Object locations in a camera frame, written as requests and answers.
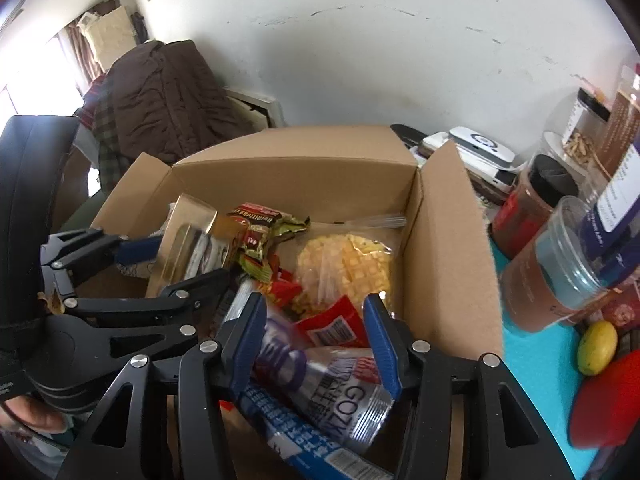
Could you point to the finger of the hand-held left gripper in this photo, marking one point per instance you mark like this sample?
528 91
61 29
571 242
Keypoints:
142 250
190 295

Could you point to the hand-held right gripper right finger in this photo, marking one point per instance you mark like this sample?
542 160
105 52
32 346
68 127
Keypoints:
382 345

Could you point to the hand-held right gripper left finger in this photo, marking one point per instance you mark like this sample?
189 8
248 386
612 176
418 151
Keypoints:
250 340

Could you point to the gold window snack box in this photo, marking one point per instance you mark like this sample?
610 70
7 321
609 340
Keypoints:
185 230

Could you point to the red gold snack packet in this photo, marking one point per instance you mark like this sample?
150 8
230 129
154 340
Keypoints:
330 325

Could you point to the purple silver snack packet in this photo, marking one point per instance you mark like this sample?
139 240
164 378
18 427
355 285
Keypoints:
330 395

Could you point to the blue white tube packet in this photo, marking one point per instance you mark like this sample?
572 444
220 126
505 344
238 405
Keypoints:
280 420

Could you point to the green red snack packet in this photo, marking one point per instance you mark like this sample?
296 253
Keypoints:
260 240

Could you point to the waffle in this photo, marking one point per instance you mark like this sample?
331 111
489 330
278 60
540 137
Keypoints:
335 265

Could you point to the cardboard box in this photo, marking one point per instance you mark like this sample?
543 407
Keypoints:
300 180

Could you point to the person's left hand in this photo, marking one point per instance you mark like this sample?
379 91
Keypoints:
30 412

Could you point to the plaid garment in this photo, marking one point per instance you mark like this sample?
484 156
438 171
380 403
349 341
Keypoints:
105 145

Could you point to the red striped cloth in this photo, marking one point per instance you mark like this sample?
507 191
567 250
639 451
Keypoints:
95 100

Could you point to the window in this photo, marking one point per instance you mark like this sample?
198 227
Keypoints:
35 70

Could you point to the brown quilted jacket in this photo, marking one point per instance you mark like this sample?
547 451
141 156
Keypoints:
165 100

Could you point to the curtain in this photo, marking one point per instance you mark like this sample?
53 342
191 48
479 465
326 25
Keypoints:
82 55

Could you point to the red-brown powder jar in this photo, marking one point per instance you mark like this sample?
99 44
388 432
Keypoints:
550 280
530 205

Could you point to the beige quilted board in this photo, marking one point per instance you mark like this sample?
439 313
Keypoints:
110 35

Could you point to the white phone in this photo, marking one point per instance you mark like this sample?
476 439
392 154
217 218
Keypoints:
495 180

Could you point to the small white device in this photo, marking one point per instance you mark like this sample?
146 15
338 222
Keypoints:
435 142

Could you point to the yellow green fruit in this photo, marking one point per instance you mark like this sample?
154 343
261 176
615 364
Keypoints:
597 347

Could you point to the white flat device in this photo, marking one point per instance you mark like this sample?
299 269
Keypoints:
480 147

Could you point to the red plastic canister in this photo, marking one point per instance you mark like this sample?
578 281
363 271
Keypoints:
610 405

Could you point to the clear jar with oats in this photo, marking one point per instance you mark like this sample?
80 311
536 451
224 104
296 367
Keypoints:
575 145

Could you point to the clear jar brown contents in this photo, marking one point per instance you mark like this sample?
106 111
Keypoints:
622 115

